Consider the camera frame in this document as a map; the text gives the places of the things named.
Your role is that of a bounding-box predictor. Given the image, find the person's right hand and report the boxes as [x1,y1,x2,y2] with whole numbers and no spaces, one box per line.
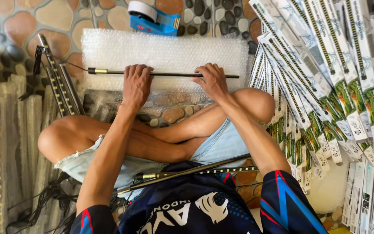
[190,63,232,102]

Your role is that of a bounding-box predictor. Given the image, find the person's left hand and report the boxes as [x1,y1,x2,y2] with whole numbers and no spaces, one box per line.
[121,64,154,110]

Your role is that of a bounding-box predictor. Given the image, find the black light bar brass end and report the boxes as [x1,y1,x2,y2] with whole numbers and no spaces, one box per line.
[87,67,240,79]

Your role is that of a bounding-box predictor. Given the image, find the clear bubble wrap sheet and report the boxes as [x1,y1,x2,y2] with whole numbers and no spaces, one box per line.
[81,28,250,108]

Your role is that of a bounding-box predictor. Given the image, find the blue tape dispenser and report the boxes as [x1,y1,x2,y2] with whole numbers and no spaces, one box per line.
[127,1,181,37]

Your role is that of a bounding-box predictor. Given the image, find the plain silver light bar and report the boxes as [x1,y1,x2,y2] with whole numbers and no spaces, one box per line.
[59,64,86,116]

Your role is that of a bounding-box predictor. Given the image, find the long silver led light bar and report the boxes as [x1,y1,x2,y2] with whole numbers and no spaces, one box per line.
[38,33,77,116]

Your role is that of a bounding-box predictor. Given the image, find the short silver led light bar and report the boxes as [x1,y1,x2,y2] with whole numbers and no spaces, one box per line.
[45,67,67,117]

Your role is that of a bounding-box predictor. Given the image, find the person's left leg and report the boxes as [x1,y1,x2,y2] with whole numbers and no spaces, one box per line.
[37,114,208,165]

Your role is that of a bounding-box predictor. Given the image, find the person's leg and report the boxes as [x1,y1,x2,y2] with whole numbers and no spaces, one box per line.
[131,87,276,145]
[37,114,208,165]

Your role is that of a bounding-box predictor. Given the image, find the light blue denim shorts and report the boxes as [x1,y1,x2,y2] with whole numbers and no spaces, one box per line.
[54,117,252,202]

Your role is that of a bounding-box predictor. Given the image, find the black light bar silver end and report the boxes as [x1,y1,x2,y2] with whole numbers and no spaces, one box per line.
[114,153,252,196]

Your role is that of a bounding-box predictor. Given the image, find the person's right leg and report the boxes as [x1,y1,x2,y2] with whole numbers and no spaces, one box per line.
[131,87,276,145]

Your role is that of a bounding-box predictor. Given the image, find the black led strip bar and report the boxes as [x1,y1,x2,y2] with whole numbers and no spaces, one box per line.
[134,165,260,182]

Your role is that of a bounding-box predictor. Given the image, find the dark blue sports jersey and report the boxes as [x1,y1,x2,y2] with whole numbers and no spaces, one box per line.
[69,161,330,234]

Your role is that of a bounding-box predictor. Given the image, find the heap of bubble-wrapped bars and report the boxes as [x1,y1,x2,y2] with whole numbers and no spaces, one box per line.
[0,28,80,234]

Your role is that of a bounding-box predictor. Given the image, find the pile of white light boxes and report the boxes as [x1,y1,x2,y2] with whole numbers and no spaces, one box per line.
[248,0,374,195]

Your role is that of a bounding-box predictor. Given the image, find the small bubble wrap piece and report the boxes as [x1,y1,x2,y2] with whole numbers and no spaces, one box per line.
[307,159,351,215]

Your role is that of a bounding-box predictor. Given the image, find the stack of white flat boxes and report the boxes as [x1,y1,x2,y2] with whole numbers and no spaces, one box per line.
[341,155,374,234]

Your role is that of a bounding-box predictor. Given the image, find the black cable bundle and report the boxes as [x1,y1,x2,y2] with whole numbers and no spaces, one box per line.
[18,45,47,101]

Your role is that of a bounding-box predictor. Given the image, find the tangle of black cables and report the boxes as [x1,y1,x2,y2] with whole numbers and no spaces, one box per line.
[5,172,129,234]

